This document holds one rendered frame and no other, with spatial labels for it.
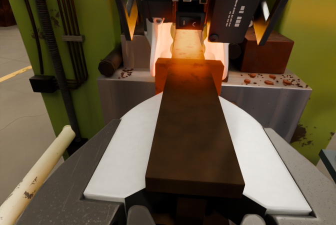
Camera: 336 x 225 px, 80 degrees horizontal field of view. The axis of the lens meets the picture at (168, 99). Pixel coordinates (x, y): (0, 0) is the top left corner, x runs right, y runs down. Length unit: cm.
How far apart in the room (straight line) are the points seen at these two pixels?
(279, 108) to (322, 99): 31
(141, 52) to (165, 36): 22
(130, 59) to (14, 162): 144
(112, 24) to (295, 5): 43
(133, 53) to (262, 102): 26
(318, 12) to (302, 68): 14
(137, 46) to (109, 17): 17
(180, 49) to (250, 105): 24
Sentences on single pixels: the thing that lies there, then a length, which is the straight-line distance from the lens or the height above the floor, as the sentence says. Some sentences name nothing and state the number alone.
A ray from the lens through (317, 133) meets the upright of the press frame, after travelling 79.
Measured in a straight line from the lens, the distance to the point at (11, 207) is 60.
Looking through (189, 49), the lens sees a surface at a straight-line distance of 19.
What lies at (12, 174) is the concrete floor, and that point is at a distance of 167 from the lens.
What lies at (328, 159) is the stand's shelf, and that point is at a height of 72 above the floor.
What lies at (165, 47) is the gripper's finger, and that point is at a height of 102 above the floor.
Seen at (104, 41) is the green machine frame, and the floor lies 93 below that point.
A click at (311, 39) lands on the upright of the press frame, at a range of 62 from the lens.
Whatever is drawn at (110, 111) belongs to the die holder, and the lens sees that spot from 42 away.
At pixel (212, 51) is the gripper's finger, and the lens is 20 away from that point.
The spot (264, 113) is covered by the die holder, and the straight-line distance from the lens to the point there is 42.
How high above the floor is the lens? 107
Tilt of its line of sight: 31 degrees down
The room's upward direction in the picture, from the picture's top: 1 degrees clockwise
